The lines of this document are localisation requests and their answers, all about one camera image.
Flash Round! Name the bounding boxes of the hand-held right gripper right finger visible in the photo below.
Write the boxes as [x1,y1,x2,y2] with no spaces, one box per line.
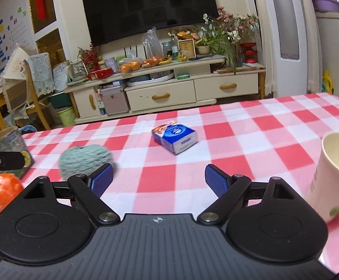
[198,164,299,226]

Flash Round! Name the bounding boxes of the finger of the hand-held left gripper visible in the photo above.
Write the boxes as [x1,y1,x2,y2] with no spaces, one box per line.
[0,150,25,172]

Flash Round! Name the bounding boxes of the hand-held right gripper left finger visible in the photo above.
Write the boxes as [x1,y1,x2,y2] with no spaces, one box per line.
[22,163,119,226]

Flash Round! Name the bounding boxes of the green fluffy yarn ball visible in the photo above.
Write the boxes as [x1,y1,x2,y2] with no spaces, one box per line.
[58,144,113,180]

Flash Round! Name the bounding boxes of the orange white soft ball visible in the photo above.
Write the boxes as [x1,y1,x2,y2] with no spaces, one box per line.
[0,173,24,237]

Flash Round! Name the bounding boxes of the red white checkered tablecloth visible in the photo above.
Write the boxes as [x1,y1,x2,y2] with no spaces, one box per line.
[0,92,339,269]

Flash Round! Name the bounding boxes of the blue tissue packet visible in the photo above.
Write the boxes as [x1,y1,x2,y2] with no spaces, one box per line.
[152,120,198,155]

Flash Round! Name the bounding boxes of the yellow wooden table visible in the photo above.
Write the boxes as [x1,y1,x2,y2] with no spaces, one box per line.
[0,79,27,132]

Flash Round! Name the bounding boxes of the light green waste bin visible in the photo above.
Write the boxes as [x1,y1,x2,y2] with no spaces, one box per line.
[57,106,77,127]

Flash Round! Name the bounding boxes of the pink storage box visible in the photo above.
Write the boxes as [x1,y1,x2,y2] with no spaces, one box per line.
[101,89,130,115]

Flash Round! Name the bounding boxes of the dark green bucket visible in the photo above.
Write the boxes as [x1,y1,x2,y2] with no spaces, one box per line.
[50,92,72,109]

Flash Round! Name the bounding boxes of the wooden chair with lace cover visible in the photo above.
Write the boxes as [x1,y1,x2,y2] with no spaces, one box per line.
[23,52,57,132]

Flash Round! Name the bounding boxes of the cream scalloped cloth cover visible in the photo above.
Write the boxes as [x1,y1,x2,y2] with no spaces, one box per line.
[1,46,37,81]

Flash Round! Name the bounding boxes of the cream TV cabinet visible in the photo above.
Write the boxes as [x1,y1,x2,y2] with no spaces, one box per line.
[64,55,266,125]

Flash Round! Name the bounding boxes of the red gift box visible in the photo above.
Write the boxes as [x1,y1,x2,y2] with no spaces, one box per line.
[87,68,114,81]

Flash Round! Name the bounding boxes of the white basin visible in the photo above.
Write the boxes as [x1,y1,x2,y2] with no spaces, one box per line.
[127,74,175,87]

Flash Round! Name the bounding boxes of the glass kitchen appliance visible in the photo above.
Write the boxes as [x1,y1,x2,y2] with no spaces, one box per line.
[67,59,88,82]

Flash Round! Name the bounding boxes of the white paper cup green dots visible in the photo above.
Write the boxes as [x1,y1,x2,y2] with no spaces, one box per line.
[305,131,339,224]

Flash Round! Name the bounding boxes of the bag of oranges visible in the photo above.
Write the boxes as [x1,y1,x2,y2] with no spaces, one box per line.
[120,60,142,74]

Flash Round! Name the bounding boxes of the red berry bouquet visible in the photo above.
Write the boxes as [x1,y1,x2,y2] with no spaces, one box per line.
[78,43,100,69]

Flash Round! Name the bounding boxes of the red decor stand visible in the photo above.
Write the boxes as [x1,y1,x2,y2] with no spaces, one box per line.
[239,42,258,65]

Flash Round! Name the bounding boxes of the green potted plant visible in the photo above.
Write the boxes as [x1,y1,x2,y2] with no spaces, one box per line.
[195,31,243,74]

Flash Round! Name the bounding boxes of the tall clear plastic bag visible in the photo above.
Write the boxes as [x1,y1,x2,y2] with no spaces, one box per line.
[142,27,166,68]

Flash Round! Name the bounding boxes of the pink artificial flowers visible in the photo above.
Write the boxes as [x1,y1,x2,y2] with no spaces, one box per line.
[203,6,259,40]

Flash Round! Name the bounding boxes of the grey washing machine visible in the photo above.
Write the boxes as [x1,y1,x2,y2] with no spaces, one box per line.
[315,12,339,103]

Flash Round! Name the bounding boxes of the white standing air conditioner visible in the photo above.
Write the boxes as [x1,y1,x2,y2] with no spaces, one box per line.
[256,0,314,99]

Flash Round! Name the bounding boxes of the black television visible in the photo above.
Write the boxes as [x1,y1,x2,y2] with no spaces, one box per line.
[80,0,218,47]

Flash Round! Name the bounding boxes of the purple plastic basin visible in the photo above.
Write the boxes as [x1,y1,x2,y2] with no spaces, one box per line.
[312,0,339,13]

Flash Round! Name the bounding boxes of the colourful wall chart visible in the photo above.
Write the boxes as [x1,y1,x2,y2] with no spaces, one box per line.
[0,6,33,80]

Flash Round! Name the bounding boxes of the gold picture frame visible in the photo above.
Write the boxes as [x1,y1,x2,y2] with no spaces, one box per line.
[178,39,196,60]

